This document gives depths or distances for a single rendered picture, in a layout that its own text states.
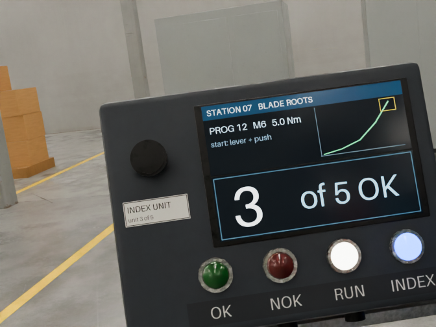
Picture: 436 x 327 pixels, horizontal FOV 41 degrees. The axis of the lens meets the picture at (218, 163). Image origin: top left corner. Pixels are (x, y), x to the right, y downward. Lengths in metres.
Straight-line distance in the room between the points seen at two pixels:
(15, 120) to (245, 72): 3.31
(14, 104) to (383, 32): 5.01
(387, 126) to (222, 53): 7.66
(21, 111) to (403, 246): 8.23
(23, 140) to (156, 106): 8.17
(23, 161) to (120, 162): 8.19
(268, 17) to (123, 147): 7.59
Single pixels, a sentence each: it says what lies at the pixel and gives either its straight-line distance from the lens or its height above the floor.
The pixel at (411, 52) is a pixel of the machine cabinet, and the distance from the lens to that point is 6.45.
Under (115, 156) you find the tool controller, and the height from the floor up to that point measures 1.21.
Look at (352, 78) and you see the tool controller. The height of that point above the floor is 1.25.
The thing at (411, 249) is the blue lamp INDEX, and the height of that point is 1.12.
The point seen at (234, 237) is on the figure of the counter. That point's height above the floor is 1.14.
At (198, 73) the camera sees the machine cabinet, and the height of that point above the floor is 1.12.
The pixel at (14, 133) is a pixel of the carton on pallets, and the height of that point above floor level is 0.62.
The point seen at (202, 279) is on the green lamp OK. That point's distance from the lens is 0.45.
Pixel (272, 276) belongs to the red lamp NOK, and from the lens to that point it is 0.45.
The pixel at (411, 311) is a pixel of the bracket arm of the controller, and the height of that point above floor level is 1.03.
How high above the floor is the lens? 1.28
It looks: 10 degrees down
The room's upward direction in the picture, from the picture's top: 7 degrees counter-clockwise
